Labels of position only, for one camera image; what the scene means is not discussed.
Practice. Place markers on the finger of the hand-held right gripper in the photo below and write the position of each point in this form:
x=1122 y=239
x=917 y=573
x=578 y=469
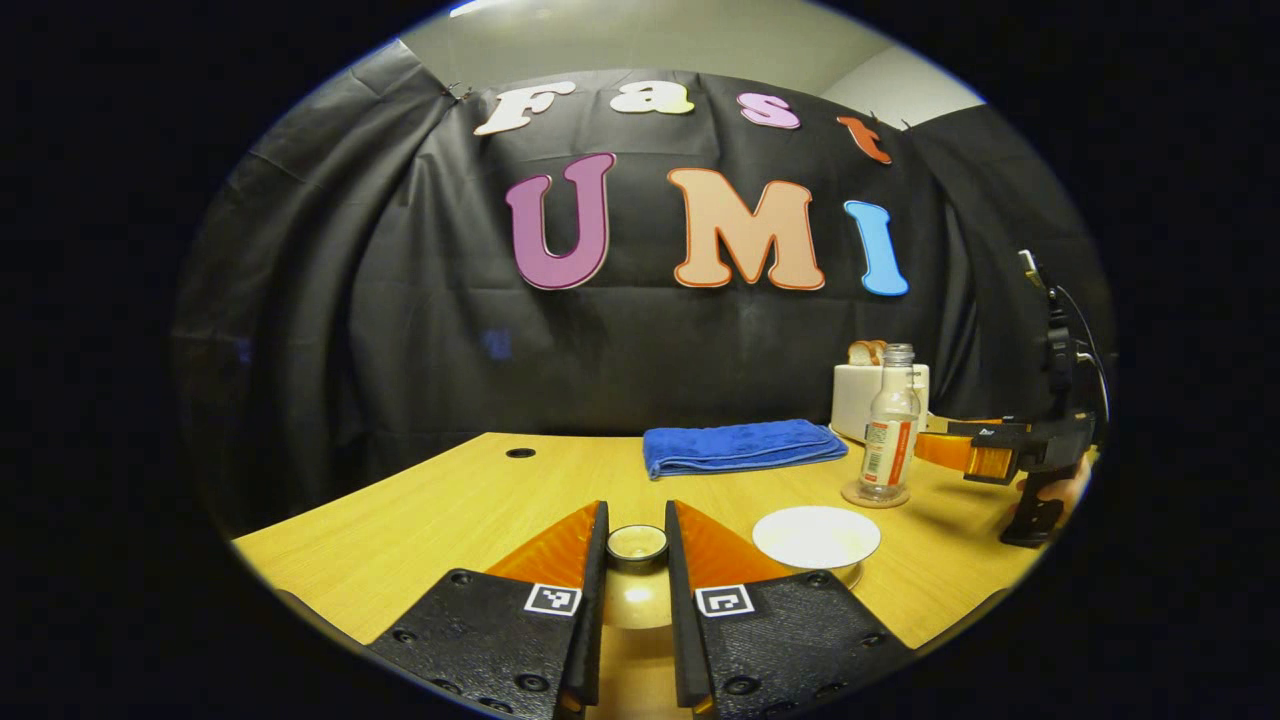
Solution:
x=950 y=452

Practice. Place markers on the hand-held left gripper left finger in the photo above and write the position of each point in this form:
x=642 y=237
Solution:
x=592 y=620

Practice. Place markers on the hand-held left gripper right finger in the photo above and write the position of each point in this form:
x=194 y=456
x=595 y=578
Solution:
x=682 y=620

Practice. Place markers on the white teacup lid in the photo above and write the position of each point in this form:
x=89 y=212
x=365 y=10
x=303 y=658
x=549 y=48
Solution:
x=637 y=605

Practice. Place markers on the clear water bottle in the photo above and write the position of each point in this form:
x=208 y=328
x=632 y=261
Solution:
x=890 y=450

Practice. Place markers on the round wooden coaster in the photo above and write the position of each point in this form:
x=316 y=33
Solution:
x=901 y=497

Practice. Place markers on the white teacup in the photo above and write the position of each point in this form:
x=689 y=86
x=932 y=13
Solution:
x=815 y=535

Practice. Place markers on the cream toaster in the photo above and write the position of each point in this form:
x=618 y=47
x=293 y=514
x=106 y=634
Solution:
x=850 y=400

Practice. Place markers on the toast slice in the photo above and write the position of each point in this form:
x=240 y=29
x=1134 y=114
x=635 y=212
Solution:
x=858 y=353
x=877 y=352

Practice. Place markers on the white saucer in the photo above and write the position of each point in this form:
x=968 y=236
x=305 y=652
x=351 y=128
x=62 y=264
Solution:
x=852 y=578

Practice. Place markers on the folded blue towel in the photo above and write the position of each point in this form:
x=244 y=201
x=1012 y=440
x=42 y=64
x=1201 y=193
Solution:
x=740 y=447

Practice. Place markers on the black backdrop cloth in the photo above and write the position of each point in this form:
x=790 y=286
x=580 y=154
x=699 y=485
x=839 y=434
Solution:
x=400 y=350

